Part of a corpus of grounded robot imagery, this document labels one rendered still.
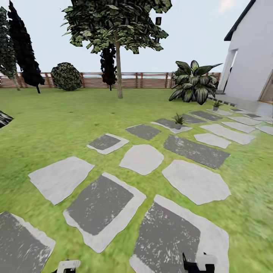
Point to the tree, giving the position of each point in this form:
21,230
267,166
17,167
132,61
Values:
24,53
108,65
116,22
8,61

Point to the pot plant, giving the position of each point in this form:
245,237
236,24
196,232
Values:
216,106
179,121

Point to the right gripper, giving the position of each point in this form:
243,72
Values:
193,268

